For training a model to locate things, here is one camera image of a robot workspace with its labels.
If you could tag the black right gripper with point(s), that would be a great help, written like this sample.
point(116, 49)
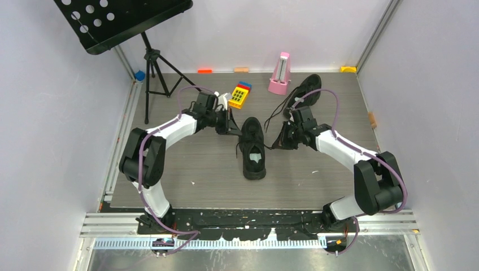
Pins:
point(282, 142)

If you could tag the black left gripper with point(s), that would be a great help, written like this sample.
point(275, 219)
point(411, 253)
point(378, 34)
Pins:
point(229, 125)

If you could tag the black suede sneaker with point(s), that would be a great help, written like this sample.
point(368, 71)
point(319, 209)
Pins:
point(252, 147)
point(311, 83)

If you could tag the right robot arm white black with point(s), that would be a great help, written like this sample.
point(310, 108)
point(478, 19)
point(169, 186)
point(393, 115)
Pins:
point(377, 180)

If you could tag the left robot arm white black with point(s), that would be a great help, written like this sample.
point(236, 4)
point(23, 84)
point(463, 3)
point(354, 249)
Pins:
point(143, 157)

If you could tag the yellow toy brick block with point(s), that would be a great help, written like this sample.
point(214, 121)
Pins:
point(239, 96)

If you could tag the red toy block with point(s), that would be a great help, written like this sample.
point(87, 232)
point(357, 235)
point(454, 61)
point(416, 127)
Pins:
point(243, 87)

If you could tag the blue toy block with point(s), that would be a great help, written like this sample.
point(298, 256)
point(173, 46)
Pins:
point(246, 84)

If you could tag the orange block on ledge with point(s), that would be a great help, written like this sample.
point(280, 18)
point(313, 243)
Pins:
point(204, 71)

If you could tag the pink metronome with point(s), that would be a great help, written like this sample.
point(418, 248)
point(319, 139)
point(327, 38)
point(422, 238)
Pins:
point(280, 79)

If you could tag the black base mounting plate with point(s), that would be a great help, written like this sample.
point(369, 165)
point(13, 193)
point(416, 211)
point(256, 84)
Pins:
point(244, 224)

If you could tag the wooden block right edge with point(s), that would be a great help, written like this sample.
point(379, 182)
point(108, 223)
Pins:
point(372, 120)

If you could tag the yellow piece in corner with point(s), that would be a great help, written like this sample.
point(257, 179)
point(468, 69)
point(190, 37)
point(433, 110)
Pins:
point(348, 69)

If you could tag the blue piece by stand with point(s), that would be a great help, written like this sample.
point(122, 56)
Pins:
point(140, 76)

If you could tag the black music stand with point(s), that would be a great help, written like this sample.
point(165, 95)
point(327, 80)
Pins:
point(103, 25)

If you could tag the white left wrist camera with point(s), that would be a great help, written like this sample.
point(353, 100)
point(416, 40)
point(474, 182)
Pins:
point(222, 101)

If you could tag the aluminium rail frame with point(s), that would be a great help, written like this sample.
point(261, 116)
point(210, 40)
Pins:
point(121, 231)

